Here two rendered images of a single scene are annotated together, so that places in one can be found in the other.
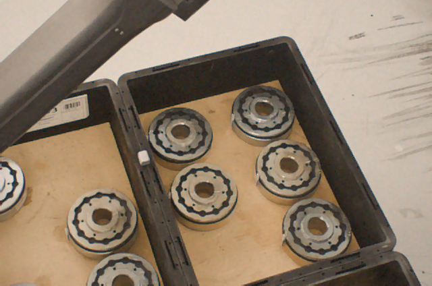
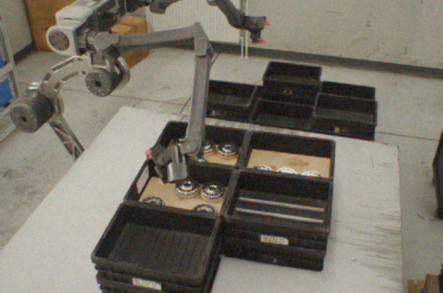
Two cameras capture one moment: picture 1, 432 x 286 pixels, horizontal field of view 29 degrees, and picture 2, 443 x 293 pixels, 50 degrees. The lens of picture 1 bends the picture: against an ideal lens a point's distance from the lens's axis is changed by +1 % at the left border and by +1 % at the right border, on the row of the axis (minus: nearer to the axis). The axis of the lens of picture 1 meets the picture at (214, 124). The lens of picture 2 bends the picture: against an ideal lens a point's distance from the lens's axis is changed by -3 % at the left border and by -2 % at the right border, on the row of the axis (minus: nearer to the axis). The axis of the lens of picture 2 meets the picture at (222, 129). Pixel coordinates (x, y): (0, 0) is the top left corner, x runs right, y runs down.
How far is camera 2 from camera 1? 1.45 m
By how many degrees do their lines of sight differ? 42
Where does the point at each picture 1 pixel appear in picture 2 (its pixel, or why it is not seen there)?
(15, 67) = (197, 92)
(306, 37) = (152, 139)
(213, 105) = not seen: hidden behind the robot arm
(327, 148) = (208, 133)
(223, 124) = not seen: hidden behind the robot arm
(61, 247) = (186, 201)
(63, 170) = (159, 192)
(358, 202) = (229, 134)
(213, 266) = not seen: hidden behind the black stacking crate
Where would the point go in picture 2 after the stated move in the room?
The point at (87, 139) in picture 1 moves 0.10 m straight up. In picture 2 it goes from (153, 183) to (150, 165)
